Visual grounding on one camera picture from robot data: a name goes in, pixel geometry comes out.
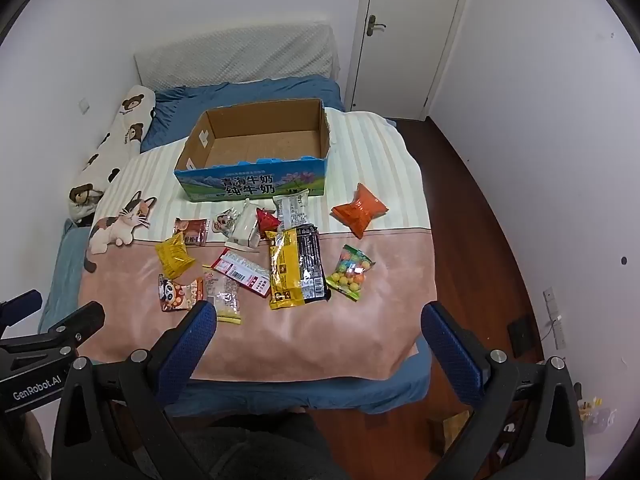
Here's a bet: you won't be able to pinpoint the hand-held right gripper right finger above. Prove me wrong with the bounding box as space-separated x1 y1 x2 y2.
421 301 587 480

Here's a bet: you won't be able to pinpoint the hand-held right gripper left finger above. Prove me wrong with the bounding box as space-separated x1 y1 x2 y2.
52 301 218 480

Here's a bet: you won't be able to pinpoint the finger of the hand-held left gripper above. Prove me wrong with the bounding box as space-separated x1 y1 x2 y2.
0 289 44 333
0 301 106 357

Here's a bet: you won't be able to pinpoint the panda print snack packet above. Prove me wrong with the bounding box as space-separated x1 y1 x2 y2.
158 274 206 313

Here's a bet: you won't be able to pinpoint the clear yellow-edged snack packet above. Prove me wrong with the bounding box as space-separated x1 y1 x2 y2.
201 265 244 325

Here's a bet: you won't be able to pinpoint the red and white snack packet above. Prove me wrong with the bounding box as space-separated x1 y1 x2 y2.
209 248 273 298

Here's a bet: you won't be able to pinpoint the brown pastry snack packet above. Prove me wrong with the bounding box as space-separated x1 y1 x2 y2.
173 217 211 246

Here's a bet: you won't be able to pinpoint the yellow and black snack packet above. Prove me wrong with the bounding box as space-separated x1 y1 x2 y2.
264 224 332 311

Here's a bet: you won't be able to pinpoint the plain white snack packet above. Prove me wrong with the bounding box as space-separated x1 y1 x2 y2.
225 200 263 251

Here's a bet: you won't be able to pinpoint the colourful candy ball bag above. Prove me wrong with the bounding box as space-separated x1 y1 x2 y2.
325 244 377 303

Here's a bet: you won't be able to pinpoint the printed cardboard box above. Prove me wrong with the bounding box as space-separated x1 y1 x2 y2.
173 97 332 203

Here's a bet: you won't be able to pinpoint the black box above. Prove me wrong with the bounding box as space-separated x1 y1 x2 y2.
507 314 543 358

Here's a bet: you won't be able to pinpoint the wooden stool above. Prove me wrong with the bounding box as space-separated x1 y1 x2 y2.
425 405 506 466

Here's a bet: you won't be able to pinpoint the small yellow snack packet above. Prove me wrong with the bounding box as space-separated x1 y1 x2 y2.
155 232 196 278

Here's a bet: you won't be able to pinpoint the striped pink cat blanket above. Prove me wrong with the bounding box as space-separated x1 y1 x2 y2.
77 110 438 383

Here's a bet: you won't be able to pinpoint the white power strip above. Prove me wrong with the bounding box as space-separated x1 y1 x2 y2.
543 287 567 350

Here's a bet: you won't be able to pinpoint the person's dark trousers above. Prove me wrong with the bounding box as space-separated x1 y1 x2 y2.
162 407 323 480

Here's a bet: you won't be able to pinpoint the small figure print snack packet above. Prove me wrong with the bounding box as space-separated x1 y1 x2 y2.
212 208 243 236

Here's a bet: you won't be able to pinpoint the small red snack packet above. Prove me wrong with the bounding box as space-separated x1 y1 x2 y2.
256 207 281 238

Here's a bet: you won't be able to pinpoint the clear plastic container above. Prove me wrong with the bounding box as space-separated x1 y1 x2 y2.
577 385 615 436

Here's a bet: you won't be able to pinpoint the white and black snack packet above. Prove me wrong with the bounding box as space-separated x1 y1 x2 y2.
272 189 312 231

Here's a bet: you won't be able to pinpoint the orange snack packet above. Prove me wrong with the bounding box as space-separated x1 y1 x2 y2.
331 182 390 239

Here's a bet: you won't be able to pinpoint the white bear print pillow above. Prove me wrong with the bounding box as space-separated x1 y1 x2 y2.
67 83 157 223

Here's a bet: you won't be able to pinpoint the grey headboard cushion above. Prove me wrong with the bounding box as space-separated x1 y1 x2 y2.
134 22 341 92

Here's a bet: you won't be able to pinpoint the white door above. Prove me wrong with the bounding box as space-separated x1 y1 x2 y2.
350 0 476 111

